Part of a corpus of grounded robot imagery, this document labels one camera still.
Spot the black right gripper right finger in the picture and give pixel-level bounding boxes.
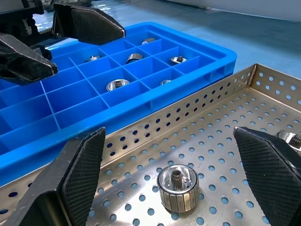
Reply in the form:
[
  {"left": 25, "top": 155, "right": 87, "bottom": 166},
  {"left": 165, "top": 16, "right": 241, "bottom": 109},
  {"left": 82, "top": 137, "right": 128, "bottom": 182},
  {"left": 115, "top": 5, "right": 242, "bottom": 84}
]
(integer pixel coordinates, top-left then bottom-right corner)
[{"left": 233, "top": 126, "right": 301, "bottom": 226}]

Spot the perforated metal tray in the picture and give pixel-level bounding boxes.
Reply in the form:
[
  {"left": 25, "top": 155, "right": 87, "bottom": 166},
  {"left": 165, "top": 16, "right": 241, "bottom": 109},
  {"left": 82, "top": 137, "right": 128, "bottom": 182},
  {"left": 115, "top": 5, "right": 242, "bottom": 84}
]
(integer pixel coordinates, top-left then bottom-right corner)
[{"left": 0, "top": 63, "right": 301, "bottom": 226}]

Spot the blue compartment tray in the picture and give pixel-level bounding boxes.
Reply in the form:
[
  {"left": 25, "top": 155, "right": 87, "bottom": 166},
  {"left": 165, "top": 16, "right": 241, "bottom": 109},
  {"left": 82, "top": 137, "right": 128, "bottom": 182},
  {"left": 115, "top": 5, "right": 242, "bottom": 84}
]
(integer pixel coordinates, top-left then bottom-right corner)
[{"left": 0, "top": 21, "right": 238, "bottom": 188}]

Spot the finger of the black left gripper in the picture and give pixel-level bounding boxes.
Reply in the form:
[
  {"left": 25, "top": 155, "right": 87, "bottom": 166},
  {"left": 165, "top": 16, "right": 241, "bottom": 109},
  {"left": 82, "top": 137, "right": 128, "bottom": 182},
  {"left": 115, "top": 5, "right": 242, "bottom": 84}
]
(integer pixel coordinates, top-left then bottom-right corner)
[
  {"left": 0, "top": 32, "right": 59, "bottom": 86},
  {"left": 52, "top": 3, "right": 127, "bottom": 46}
]

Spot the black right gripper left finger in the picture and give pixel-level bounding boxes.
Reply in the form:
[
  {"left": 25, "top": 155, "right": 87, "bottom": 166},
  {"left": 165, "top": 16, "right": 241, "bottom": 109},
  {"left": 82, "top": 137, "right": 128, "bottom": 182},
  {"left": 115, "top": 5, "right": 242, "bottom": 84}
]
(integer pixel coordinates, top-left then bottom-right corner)
[{"left": 4, "top": 127, "right": 106, "bottom": 226}]

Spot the metal nut top compartment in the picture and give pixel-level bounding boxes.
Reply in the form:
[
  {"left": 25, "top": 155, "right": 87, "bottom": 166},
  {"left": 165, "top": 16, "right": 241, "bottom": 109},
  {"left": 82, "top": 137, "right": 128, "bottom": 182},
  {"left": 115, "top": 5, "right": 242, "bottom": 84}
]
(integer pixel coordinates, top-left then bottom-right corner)
[{"left": 170, "top": 55, "right": 188, "bottom": 65}]

